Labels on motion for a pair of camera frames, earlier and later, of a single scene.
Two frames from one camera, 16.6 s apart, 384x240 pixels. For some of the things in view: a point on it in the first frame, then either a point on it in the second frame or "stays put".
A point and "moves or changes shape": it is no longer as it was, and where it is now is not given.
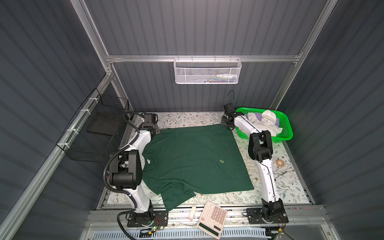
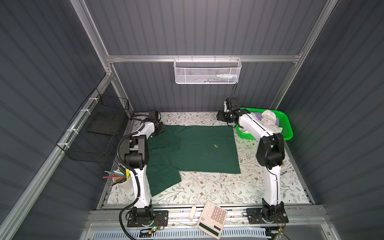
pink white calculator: x=212 y=219 stays put
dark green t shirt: x=179 y=163 moves or changes shape
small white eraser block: x=192 y=212 stays put
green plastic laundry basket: x=287 y=132 stays put
